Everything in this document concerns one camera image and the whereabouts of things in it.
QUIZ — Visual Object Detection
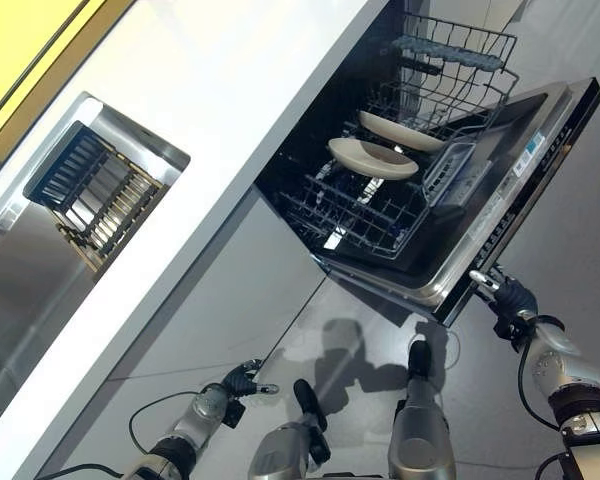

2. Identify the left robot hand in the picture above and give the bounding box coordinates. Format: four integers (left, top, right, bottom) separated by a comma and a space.
222, 358, 281, 399

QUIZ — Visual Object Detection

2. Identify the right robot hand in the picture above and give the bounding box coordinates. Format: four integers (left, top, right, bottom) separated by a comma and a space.
468, 267, 539, 322

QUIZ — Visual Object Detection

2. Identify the cream plate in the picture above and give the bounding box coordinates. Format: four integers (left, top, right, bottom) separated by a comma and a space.
326, 137, 422, 183
356, 109, 452, 155

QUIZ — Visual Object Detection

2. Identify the dishwasher door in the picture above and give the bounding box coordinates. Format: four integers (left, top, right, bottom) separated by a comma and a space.
323, 76, 600, 330

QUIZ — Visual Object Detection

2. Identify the built-in dishwasher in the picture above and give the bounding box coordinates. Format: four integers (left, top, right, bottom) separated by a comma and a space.
253, 0, 600, 330

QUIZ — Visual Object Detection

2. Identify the left robot leg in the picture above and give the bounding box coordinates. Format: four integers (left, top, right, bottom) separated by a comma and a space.
247, 378, 332, 480

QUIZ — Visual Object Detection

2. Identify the robot leg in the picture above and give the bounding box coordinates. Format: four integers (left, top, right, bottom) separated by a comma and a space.
247, 378, 332, 480
386, 338, 457, 480

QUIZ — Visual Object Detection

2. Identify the white cabinet door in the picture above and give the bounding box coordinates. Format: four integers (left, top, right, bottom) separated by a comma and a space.
14, 187, 331, 480

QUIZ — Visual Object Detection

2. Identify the grey cutlery basket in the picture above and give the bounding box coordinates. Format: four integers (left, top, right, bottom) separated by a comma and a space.
421, 141, 492, 207

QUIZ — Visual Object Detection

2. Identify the right robot leg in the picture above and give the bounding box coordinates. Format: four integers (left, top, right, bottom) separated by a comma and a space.
386, 338, 457, 480

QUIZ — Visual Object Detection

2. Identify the black sink drying rack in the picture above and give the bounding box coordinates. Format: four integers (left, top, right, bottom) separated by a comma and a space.
23, 120, 172, 274

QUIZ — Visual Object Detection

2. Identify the stainless steel sink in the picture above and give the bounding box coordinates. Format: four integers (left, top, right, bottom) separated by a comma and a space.
0, 91, 192, 401

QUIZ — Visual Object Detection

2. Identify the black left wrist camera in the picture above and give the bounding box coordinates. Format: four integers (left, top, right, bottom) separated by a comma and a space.
223, 399, 247, 430

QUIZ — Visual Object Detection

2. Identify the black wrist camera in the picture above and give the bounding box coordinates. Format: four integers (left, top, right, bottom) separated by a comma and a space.
223, 399, 247, 430
493, 318, 527, 352

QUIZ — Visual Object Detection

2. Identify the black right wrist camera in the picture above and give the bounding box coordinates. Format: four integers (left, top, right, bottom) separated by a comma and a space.
493, 318, 527, 352

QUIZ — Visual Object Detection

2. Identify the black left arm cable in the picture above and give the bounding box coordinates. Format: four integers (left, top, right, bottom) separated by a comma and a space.
33, 389, 199, 480

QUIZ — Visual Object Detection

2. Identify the dishwasher wire rack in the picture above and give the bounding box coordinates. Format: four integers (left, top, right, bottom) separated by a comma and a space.
278, 12, 522, 262

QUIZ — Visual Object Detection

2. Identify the yellow window with dark frame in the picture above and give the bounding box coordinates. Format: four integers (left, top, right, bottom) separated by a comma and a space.
0, 0, 137, 175

